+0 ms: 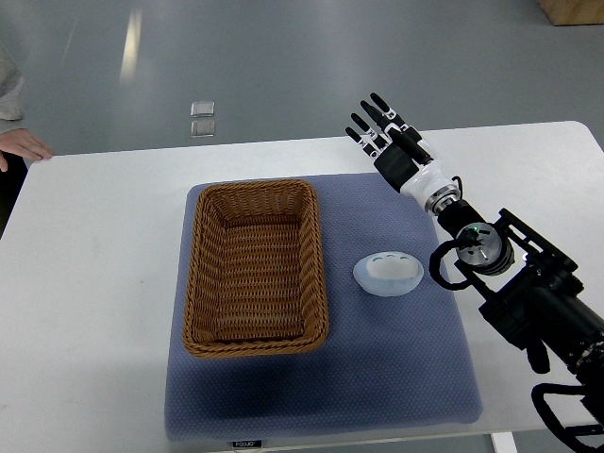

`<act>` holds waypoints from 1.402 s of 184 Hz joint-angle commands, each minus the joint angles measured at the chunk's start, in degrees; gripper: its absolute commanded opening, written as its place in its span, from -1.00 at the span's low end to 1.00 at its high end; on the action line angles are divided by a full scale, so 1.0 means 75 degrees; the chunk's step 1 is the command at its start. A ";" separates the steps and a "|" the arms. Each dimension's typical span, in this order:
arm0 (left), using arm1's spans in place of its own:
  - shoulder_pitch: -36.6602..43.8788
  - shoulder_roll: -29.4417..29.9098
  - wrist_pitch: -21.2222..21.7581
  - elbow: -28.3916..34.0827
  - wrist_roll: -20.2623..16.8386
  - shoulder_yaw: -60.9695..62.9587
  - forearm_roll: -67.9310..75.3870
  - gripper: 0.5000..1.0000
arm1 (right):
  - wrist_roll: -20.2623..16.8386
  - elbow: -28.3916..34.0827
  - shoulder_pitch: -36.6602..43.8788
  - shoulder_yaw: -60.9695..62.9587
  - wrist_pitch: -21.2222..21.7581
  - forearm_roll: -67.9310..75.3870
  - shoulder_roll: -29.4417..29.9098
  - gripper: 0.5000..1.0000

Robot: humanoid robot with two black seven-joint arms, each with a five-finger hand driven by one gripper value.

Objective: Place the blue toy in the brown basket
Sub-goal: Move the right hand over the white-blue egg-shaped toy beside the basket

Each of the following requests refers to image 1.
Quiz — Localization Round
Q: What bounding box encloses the lower metal floor plate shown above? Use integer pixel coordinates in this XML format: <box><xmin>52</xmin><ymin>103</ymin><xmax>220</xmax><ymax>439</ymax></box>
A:
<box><xmin>190</xmin><ymin>119</ymin><xmax>215</xmax><ymax>138</ymax></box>

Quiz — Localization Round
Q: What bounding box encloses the light blue plush toy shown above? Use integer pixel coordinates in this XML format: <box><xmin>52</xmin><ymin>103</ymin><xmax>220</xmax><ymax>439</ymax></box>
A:
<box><xmin>353</xmin><ymin>251</ymin><xmax>424</xmax><ymax>297</ymax></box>

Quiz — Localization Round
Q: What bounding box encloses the upper metal floor plate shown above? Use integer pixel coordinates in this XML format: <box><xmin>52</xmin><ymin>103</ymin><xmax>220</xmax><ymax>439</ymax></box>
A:
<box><xmin>190</xmin><ymin>100</ymin><xmax>215</xmax><ymax>117</ymax></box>

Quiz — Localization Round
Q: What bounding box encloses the grey sleeve forearm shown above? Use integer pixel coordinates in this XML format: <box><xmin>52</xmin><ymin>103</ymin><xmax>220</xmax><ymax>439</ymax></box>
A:
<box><xmin>1</xmin><ymin>45</ymin><xmax>25</xmax><ymax>121</ymax></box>

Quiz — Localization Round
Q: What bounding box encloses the metal floor plate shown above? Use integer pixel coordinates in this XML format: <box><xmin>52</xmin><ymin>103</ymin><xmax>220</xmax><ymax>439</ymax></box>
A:
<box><xmin>190</xmin><ymin>100</ymin><xmax>215</xmax><ymax>117</ymax></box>
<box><xmin>190</xmin><ymin>119</ymin><xmax>215</xmax><ymax>138</ymax></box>

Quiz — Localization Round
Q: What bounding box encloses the white table leg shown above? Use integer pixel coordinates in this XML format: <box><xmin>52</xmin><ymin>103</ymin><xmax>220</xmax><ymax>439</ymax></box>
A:
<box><xmin>490</xmin><ymin>431</ymin><xmax>518</xmax><ymax>453</ymax></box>

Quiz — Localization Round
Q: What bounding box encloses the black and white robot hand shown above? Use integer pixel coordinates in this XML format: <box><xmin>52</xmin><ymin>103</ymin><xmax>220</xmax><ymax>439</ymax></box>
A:
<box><xmin>345</xmin><ymin>92</ymin><xmax>462</xmax><ymax>216</ymax></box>

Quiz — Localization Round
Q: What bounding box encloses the person's bare hand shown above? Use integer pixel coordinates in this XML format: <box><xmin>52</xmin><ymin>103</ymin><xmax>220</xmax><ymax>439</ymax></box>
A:
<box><xmin>0</xmin><ymin>128</ymin><xmax>54</xmax><ymax>173</ymax></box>

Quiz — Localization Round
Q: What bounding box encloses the blue quilted mat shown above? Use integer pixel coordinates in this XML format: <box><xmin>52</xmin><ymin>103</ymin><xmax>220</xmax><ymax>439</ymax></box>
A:
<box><xmin>164</xmin><ymin>173</ymin><xmax>482</xmax><ymax>441</ymax></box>

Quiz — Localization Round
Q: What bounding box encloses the brown cardboard box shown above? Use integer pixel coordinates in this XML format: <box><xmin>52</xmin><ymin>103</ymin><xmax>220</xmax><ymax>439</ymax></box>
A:
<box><xmin>537</xmin><ymin>0</ymin><xmax>603</xmax><ymax>26</ymax></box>

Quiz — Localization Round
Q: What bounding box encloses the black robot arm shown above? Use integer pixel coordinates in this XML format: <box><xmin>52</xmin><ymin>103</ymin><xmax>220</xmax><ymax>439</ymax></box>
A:
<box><xmin>428</xmin><ymin>177</ymin><xmax>603</xmax><ymax>452</ymax></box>

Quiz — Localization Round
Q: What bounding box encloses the brown wicker basket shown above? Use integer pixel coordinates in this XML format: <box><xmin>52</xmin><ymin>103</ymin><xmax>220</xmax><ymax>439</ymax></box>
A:
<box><xmin>182</xmin><ymin>179</ymin><xmax>329</xmax><ymax>359</ymax></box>

